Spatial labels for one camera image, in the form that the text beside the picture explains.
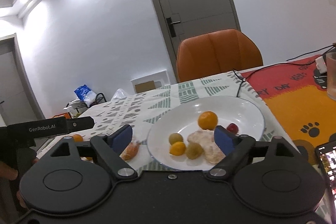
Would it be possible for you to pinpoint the glass cup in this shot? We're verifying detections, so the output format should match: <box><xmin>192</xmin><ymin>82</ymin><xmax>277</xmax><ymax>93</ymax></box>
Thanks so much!
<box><xmin>325</xmin><ymin>52</ymin><xmax>336</xmax><ymax>100</ymax></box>

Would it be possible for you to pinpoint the orange chair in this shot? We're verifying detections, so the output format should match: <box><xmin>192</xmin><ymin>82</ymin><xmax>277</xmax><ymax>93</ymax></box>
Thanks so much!
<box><xmin>176</xmin><ymin>29</ymin><xmax>263</xmax><ymax>83</ymax></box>

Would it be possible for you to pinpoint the brown bread roll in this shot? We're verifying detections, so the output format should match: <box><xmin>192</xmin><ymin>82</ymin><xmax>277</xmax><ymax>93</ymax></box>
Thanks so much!
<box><xmin>120</xmin><ymin>141</ymin><xmax>141</xmax><ymax>161</ymax></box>

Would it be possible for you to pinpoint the white round bread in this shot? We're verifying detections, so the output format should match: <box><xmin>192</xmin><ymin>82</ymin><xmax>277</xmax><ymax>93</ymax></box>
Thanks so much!
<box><xmin>187</xmin><ymin>130</ymin><xmax>227</xmax><ymax>164</ymax></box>

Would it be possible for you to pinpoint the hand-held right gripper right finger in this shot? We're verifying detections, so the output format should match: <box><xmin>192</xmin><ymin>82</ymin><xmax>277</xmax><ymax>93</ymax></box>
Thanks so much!
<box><xmin>206</xmin><ymin>126</ymin><xmax>301</xmax><ymax>180</ymax></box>

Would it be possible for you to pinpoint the green round fruit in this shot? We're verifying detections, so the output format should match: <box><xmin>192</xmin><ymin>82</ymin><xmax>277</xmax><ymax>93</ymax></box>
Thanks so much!
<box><xmin>168</xmin><ymin>133</ymin><xmax>184</xmax><ymax>146</ymax></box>
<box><xmin>186</xmin><ymin>142</ymin><xmax>203</xmax><ymax>159</ymax></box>

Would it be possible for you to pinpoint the clear plastic bag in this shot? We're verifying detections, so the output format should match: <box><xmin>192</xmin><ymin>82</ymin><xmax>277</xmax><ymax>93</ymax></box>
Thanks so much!
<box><xmin>112</xmin><ymin>88</ymin><xmax>130</xmax><ymax>101</ymax></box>

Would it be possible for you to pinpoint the black shoe rack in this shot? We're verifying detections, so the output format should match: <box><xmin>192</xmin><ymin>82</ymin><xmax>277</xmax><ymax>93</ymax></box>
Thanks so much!
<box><xmin>66</xmin><ymin>93</ymin><xmax>105</xmax><ymax>115</ymax></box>

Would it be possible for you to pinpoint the white bowl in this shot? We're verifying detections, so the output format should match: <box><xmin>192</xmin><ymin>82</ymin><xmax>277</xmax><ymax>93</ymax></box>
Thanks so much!
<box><xmin>146</xmin><ymin>100</ymin><xmax>265</xmax><ymax>171</ymax></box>

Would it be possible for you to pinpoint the small yellow citrus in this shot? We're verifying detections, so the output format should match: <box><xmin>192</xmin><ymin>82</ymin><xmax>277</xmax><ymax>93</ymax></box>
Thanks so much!
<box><xmin>169</xmin><ymin>142</ymin><xmax>186</xmax><ymax>156</ymax></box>

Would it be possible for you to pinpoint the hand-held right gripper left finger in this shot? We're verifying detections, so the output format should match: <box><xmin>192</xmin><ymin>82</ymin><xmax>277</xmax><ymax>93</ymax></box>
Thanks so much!
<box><xmin>50</xmin><ymin>124</ymin><xmax>138</xmax><ymax>179</ymax></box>

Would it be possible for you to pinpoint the blue and white bag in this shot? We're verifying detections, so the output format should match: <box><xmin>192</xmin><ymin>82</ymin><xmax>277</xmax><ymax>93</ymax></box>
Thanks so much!
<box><xmin>74</xmin><ymin>85</ymin><xmax>97</xmax><ymax>106</ymax></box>

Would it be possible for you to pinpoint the white charger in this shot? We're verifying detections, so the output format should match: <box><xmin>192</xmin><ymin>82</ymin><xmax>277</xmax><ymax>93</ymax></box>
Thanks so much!
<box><xmin>314</xmin><ymin>56</ymin><xmax>327</xmax><ymax>73</ymax></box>

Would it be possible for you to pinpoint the grey side door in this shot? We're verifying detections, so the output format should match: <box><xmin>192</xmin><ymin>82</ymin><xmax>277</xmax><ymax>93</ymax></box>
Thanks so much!
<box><xmin>0</xmin><ymin>33</ymin><xmax>45</xmax><ymax>127</ymax></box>

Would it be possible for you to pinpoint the thin black cable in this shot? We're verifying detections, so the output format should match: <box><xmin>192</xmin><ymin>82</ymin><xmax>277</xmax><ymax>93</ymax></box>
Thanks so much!
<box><xmin>286</xmin><ymin>45</ymin><xmax>336</xmax><ymax>61</ymax></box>

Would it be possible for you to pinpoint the red and orange mat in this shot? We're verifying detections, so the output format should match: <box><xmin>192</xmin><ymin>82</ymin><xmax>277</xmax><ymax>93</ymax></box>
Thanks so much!
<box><xmin>240</xmin><ymin>55</ymin><xmax>336</xmax><ymax>169</ymax></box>

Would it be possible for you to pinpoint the person's left hand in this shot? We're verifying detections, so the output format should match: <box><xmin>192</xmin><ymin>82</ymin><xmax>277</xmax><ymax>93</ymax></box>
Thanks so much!
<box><xmin>0</xmin><ymin>162</ymin><xmax>19</xmax><ymax>181</ymax></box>

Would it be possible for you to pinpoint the white wall panel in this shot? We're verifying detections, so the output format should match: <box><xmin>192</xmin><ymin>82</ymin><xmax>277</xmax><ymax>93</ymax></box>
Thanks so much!
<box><xmin>130</xmin><ymin>70</ymin><xmax>170</xmax><ymax>95</ymax></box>

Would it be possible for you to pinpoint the black smartphone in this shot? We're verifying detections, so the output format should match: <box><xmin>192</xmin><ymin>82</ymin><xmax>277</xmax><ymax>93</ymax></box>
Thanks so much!
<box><xmin>314</xmin><ymin>140</ymin><xmax>336</xmax><ymax>218</ymax></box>

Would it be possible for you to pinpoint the black door handle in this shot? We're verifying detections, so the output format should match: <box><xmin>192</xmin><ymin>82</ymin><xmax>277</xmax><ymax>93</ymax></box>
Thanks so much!
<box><xmin>166</xmin><ymin>14</ymin><xmax>183</xmax><ymax>38</ymax></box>

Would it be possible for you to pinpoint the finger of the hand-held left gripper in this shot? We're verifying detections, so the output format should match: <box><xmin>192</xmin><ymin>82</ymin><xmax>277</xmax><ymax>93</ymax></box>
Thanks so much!
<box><xmin>66</xmin><ymin>116</ymin><xmax>95</xmax><ymax>133</ymax></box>

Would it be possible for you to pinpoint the cardboard piece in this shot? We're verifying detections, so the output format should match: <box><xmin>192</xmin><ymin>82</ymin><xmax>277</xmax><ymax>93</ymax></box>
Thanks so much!
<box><xmin>135</xmin><ymin>80</ymin><xmax>156</xmax><ymax>93</ymax></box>

